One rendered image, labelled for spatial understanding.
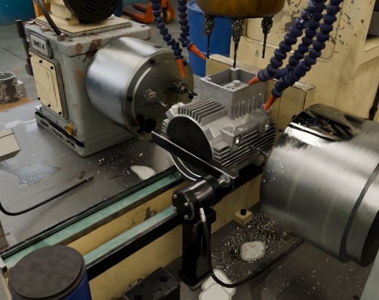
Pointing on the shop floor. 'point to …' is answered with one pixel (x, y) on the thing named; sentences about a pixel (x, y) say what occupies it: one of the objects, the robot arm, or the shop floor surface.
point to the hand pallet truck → (168, 12)
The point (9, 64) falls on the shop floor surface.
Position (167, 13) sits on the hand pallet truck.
